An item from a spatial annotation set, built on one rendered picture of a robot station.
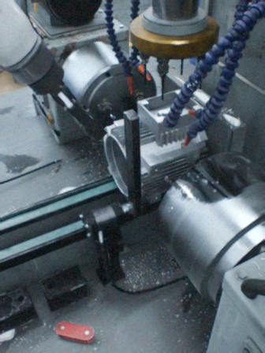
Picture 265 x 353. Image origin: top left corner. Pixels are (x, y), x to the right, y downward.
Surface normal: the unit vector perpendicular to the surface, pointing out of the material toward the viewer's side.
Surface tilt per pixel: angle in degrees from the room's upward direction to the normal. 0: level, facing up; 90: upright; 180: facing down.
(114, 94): 90
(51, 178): 0
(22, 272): 90
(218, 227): 39
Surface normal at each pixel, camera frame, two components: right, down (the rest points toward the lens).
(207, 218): -0.59, -0.36
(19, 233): 0.45, 0.59
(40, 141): -0.03, -0.73
